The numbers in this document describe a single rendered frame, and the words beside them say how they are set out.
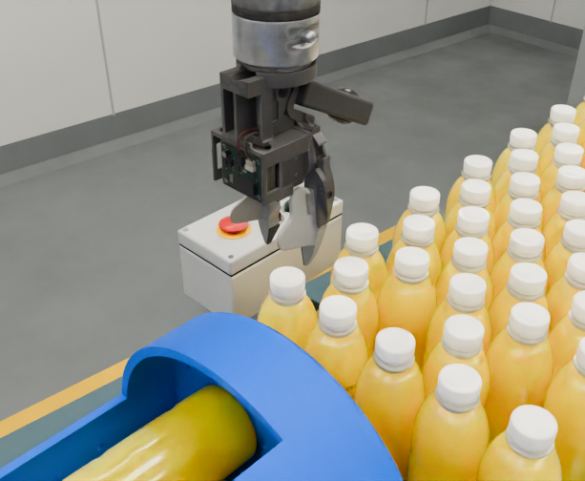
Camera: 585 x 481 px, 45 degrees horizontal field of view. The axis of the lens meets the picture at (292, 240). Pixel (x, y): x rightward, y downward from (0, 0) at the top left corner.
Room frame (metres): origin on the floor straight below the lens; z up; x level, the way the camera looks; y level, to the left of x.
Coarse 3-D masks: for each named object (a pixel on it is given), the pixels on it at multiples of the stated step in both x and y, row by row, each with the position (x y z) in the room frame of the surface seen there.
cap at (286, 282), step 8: (272, 272) 0.64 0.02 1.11; (280, 272) 0.64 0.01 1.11; (288, 272) 0.64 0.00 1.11; (296, 272) 0.64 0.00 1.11; (272, 280) 0.62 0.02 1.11; (280, 280) 0.62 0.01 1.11; (288, 280) 0.62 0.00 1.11; (296, 280) 0.62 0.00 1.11; (304, 280) 0.62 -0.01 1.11; (272, 288) 0.62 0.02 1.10; (280, 288) 0.61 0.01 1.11; (288, 288) 0.61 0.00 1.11; (296, 288) 0.61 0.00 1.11; (280, 296) 0.61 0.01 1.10; (288, 296) 0.61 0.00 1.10; (296, 296) 0.61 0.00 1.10
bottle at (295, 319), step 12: (264, 300) 0.63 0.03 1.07; (276, 300) 0.61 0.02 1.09; (288, 300) 0.61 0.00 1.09; (300, 300) 0.61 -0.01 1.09; (264, 312) 0.62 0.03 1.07; (276, 312) 0.61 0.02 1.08; (288, 312) 0.61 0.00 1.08; (300, 312) 0.61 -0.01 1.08; (312, 312) 0.62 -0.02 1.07; (276, 324) 0.60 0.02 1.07; (288, 324) 0.60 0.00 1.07; (300, 324) 0.60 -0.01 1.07; (312, 324) 0.61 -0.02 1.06; (288, 336) 0.59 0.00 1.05; (300, 336) 0.60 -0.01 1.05
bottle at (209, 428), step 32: (160, 416) 0.40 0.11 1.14; (192, 416) 0.39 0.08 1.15; (224, 416) 0.40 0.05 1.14; (128, 448) 0.36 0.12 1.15; (160, 448) 0.36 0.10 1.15; (192, 448) 0.37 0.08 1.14; (224, 448) 0.38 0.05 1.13; (256, 448) 0.40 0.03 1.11; (64, 480) 0.34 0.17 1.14; (96, 480) 0.33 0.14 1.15; (128, 480) 0.33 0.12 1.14; (160, 480) 0.34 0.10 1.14; (192, 480) 0.35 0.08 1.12
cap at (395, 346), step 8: (392, 328) 0.54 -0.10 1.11; (400, 328) 0.54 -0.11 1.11; (376, 336) 0.53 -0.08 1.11; (384, 336) 0.53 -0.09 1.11; (392, 336) 0.53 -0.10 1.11; (400, 336) 0.53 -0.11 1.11; (408, 336) 0.53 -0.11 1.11; (376, 344) 0.52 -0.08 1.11; (384, 344) 0.52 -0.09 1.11; (392, 344) 0.52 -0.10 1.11; (400, 344) 0.52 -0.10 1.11; (408, 344) 0.52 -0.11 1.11; (376, 352) 0.52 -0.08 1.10; (384, 352) 0.51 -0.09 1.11; (392, 352) 0.51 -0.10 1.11; (400, 352) 0.51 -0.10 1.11; (408, 352) 0.51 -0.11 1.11; (384, 360) 0.51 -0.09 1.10; (392, 360) 0.51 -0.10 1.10; (400, 360) 0.51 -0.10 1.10; (408, 360) 0.51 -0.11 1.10
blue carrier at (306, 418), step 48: (192, 336) 0.40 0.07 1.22; (240, 336) 0.39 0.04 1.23; (144, 384) 0.45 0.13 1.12; (192, 384) 0.46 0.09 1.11; (240, 384) 0.34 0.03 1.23; (288, 384) 0.35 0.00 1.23; (336, 384) 0.35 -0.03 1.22; (96, 432) 0.42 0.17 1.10; (288, 432) 0.31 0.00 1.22; (336, 432) 0.32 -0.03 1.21; (0, 480) 0.36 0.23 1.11; (48, 480) 0.38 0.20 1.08; (240, 480) 0.28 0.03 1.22; (288, 480) 0.28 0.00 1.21; (336, 480) 0.29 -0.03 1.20; (384, 480) 0.31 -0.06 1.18
